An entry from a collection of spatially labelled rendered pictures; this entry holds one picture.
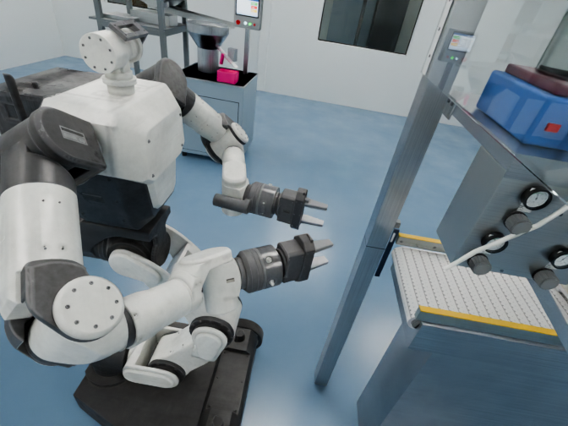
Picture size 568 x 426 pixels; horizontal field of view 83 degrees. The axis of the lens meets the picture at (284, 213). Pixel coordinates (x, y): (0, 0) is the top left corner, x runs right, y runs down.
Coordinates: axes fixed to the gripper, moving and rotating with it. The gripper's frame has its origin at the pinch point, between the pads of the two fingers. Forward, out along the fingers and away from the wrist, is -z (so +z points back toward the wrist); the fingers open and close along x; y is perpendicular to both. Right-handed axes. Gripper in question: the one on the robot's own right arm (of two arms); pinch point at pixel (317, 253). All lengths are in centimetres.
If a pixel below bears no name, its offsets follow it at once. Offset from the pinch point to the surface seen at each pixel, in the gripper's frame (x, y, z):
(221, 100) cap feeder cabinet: 40, -229, -46
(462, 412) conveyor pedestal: 56, 32, -50
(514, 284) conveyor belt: 11, 19, -56
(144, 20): 2, -366, -5
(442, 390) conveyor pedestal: 45, 26, -40
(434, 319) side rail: 8.9, 19.7, -22.2
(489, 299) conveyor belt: 10.7, 19.8, -43.8
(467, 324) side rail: 8.9, 23.7, -28.6
